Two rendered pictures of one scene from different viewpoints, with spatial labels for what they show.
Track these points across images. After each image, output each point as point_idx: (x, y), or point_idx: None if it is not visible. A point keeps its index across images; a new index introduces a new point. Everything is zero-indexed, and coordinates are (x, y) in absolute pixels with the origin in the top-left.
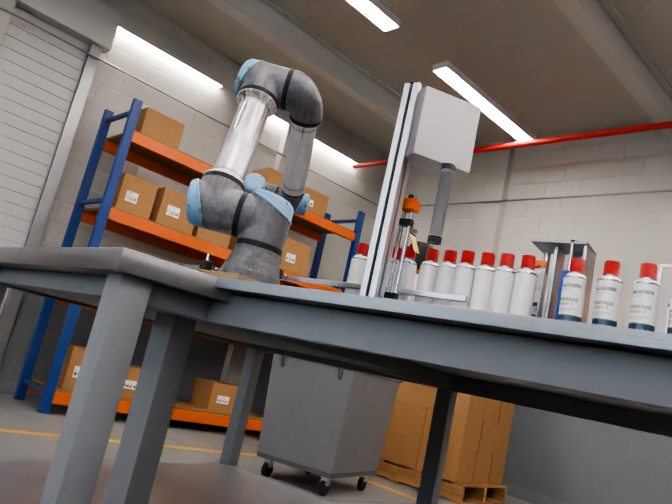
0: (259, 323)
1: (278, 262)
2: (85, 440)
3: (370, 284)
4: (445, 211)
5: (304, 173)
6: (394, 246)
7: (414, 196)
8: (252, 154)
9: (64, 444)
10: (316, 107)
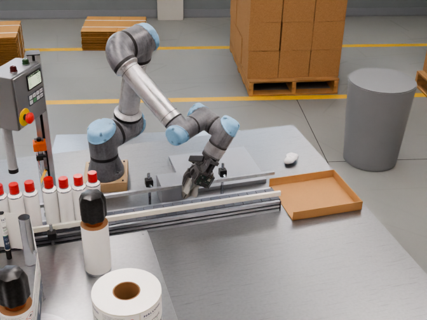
0: None
1: (91, 164)
2: None
3: None
4: (5, 151)
5: (149, 108)
6: (61, 176)
7: (35, 138)
8: (122, 95)
9: None
10: (107, 61)
